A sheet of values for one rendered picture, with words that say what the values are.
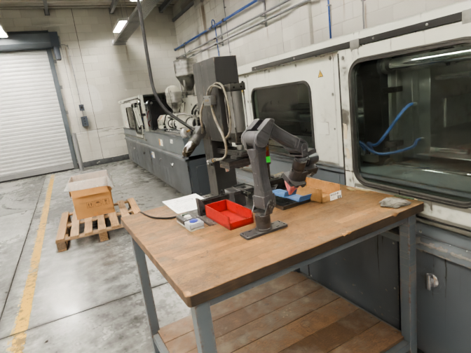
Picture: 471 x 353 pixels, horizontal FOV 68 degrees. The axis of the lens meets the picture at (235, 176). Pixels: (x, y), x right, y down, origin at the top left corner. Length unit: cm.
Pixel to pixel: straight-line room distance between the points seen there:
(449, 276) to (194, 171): 371
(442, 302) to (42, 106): 1007
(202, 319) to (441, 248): 110
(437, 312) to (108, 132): 986
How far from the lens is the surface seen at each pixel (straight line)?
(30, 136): 1079
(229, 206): 173
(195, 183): 496
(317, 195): 175
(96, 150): 1086
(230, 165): 173
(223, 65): 183
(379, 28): 185
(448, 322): 198
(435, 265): 188
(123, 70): 1100
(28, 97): 1078
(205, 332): 122
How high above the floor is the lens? 146
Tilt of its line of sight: 13 degrees down
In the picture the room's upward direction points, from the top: 7 degrees counter-clockwise
